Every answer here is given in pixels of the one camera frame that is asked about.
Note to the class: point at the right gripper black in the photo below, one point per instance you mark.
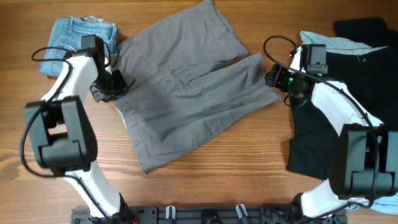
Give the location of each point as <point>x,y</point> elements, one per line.
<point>277,75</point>

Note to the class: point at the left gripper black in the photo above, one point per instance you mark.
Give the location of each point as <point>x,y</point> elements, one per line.
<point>119,89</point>

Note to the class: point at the grey cotton shorts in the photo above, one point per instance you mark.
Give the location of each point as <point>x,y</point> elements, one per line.
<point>190,79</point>

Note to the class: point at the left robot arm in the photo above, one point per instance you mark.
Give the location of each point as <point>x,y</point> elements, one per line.
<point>62,138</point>

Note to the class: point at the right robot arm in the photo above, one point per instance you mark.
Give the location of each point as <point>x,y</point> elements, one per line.
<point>365,166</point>

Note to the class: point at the folded blue denim jeans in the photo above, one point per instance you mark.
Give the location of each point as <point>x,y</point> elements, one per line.
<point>67,33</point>

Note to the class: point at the black garment under pile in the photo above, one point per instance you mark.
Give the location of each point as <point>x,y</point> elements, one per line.
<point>372,79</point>

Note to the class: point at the black garment at corner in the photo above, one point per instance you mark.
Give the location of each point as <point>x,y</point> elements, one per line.
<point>372,31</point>

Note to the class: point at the light blue garment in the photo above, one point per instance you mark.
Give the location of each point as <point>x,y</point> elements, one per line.
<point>343,46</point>

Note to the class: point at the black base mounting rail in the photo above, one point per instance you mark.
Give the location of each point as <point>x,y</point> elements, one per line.
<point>266,214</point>

